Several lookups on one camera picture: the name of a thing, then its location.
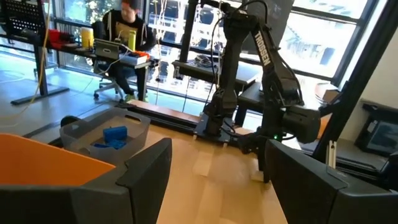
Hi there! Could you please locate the black framed screen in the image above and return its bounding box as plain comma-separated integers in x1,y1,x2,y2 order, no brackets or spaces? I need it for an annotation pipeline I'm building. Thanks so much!
354,99,398,157

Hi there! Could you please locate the black office desk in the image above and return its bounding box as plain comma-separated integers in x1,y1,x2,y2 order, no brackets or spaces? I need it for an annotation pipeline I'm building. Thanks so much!
0,30,153,106

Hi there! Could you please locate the yellow container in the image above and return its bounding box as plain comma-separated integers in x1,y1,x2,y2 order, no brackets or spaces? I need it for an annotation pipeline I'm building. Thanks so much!
80,27,95,50

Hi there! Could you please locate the black side table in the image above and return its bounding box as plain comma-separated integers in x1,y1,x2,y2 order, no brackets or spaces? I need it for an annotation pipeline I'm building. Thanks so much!
172,58,262,94
234,80,312,127

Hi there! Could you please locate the black pegboard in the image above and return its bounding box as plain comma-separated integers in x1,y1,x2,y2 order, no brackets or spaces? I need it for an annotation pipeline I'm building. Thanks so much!
0,0,48,35

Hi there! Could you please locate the grey office chair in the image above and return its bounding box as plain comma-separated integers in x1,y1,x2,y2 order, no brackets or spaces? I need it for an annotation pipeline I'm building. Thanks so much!
92,20,126,103

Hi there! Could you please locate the orange and white book stack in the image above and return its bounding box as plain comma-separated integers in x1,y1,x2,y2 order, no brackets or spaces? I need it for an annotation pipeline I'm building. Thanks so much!
119,50,150,67

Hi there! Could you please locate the orange plastic bin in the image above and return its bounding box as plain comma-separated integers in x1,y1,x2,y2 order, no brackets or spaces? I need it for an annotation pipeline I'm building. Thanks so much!
0,133,116,187

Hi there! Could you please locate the grey plastic bin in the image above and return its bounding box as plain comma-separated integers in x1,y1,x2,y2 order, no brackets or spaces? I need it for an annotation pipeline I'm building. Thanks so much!
59,107,152,166

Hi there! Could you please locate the red object on desk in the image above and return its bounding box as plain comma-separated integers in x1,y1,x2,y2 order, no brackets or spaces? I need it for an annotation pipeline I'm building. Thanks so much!
47,29,72,50

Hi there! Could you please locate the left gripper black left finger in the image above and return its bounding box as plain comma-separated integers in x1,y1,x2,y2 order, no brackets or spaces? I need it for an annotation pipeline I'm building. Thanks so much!
0,138,173,224

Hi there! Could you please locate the white clip on frame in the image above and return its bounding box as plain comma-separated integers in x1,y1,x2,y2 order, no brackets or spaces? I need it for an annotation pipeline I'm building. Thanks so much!
325,139,338,169

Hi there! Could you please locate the person at desk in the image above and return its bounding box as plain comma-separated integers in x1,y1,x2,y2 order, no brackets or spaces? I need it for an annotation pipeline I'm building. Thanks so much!
101,0,157,103

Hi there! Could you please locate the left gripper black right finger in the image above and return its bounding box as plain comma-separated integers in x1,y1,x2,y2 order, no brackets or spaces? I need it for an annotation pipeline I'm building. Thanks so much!
265,139,398,224

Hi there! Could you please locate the yellow green bottle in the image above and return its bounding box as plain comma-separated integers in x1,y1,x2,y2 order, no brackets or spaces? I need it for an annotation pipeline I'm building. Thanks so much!
127,29,137,52

